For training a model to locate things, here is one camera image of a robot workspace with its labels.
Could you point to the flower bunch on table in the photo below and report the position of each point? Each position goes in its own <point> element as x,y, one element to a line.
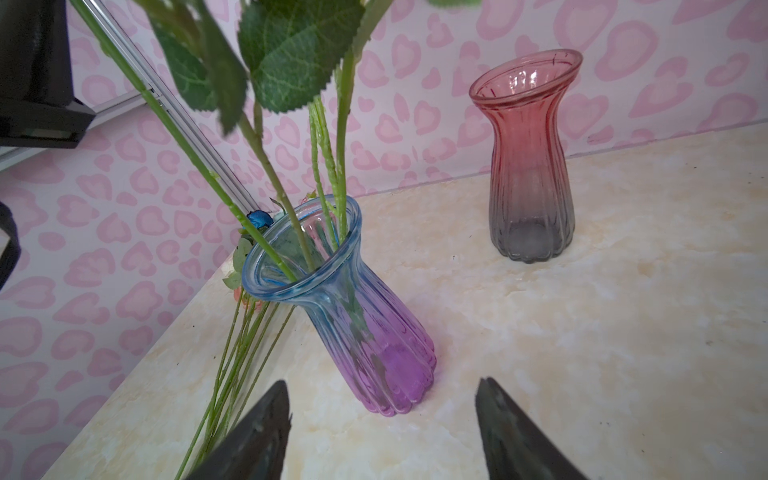
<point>241,364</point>

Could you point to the aluminium diagonal frame bar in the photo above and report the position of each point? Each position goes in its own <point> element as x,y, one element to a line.
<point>28,128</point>

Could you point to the blue flower stem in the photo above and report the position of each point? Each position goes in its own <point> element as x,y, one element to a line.
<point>260,219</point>

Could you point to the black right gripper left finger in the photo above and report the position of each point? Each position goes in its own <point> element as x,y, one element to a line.
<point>256,447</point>

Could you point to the aluminium frame post left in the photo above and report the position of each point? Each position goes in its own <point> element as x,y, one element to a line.
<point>174,108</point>

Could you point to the pink double rose stem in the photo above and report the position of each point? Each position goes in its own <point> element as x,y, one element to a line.
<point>289,55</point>

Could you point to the purple blue glass vase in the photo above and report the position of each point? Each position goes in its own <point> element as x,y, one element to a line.
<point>382,351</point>

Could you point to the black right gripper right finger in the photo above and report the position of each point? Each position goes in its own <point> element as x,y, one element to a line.
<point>514,446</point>

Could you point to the red grey glass vase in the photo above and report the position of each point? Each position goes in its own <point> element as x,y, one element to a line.
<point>531,211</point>

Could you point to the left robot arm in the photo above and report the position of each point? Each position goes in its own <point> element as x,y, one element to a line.
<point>35,54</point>

